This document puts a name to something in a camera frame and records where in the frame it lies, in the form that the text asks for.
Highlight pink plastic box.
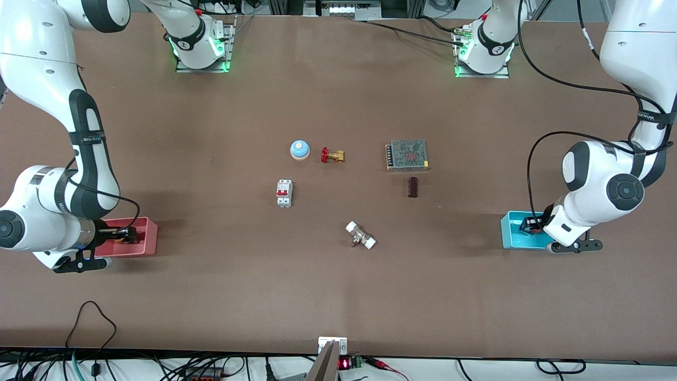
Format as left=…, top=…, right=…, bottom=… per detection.
left=94, top=217, right=159, bottom=258

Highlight cyan plastic box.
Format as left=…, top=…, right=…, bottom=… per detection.
left=500, top=211, right=555, bottom=250

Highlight metal mesh power supply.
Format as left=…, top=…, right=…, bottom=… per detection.
left=385, top=139, right=430, bottom=172

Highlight metal fitting white caps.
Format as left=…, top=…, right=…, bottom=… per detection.
left=345, top=221, right=377, bottom=250

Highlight red clip lead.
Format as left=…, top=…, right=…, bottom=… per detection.
left=365, top=357, right=410, bottom=381

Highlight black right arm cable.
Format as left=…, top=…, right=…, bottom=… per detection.
left=66, top=153, right=141, bottom=236

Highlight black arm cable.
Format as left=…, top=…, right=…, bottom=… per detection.
left=66, top=153, right=141, bottom=236
left=517, top=0, right=677, bottom=217

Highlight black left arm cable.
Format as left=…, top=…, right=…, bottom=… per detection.
left=517, top=0, right=677, bottom=217

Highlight black looped cable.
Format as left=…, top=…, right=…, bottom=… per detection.
left=65, top=301, right=117, bottom=352

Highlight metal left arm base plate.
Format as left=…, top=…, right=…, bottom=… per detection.
left=454, top=26, right=511, bottom=79

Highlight white circuit breaker red switch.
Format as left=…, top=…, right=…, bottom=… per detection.
left=276, top=179, right=294, bottom=208

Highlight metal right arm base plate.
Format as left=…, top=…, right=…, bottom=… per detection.
left=175, top=15, right=237, bottom=74

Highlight black table cable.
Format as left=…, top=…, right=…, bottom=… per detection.
left=354, top=15, right=471, bottom=46

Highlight white table edge bracket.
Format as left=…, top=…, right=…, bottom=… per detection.
left=318, top=337, right=348, bottom=355

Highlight grey camera mount bar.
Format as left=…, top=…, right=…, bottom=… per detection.
left=306, top=340, right=339, bottom=381

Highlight aluminium frame equipment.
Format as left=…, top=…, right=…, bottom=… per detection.
left=303, top=0, right=382, bottom=21

